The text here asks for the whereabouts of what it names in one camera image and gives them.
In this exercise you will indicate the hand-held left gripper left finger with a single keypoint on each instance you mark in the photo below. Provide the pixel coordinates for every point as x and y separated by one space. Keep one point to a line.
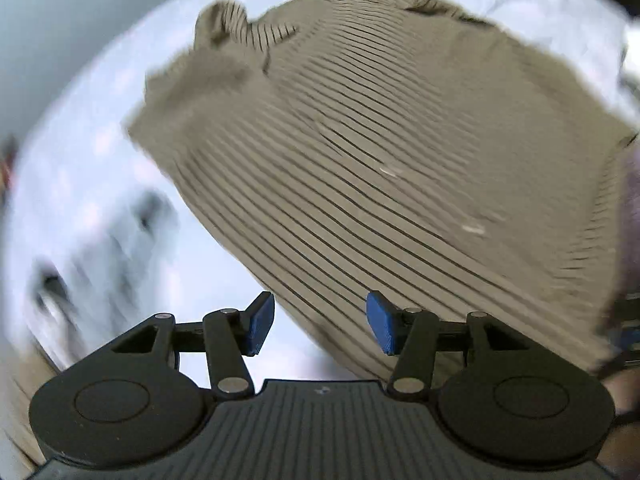
260 322

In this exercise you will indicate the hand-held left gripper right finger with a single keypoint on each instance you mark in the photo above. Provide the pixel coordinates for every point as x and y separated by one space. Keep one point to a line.
382 322

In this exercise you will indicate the olive striped collared shirt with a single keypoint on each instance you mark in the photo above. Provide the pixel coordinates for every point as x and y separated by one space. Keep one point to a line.
400 135

